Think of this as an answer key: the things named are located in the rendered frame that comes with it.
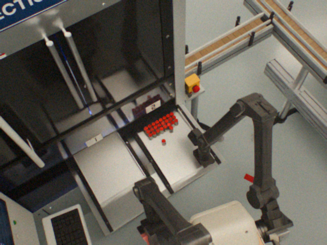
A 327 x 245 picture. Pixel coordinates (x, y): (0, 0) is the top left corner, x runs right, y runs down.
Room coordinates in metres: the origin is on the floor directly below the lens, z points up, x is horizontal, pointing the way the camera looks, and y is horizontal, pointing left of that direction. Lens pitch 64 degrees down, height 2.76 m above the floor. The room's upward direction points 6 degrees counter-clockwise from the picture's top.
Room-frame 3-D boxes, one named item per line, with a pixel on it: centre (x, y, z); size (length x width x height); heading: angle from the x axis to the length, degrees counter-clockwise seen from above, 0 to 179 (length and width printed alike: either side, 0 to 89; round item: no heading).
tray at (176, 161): (0.78, -0.06, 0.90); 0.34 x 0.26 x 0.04; 25
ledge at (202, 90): (1.13, -0.18, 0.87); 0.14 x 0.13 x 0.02; 26
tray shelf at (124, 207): (0.74, 0.11, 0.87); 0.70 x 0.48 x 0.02; 116
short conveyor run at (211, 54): (1.34, -0.38, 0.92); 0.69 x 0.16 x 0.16; 116
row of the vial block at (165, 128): (0.88, -0.01, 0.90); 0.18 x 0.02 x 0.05; 116
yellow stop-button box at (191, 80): (1.09, -0.18, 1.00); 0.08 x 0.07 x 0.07; 26
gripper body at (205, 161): (0.67, -0.19, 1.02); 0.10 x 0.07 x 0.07; 25
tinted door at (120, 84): (0.93, 0.11, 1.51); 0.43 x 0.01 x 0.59; 116
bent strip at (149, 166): (0.62, 0.05, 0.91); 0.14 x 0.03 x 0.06; 26
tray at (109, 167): (0.72, 0.30, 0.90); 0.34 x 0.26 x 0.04; 26
